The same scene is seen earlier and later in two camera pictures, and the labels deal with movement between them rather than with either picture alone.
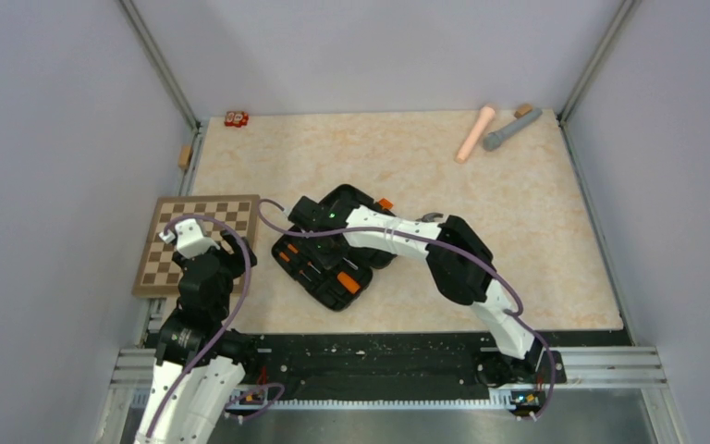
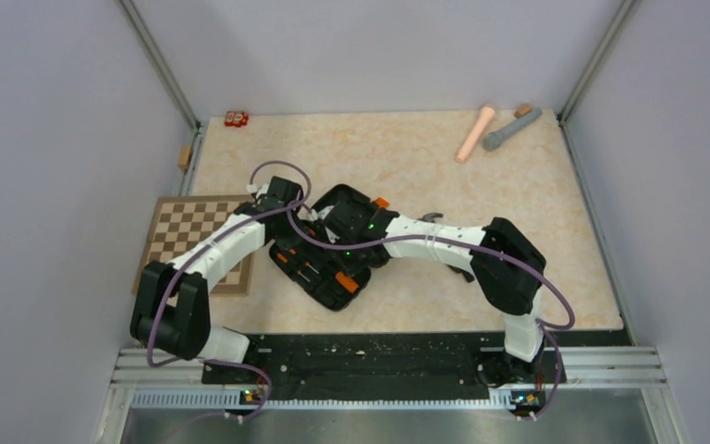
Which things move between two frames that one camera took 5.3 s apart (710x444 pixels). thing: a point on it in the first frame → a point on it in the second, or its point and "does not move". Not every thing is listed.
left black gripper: [237, 258] → [292, 237]
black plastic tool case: [324, 262] does not move
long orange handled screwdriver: [348, 282] does not move
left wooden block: [185, 155] does not move
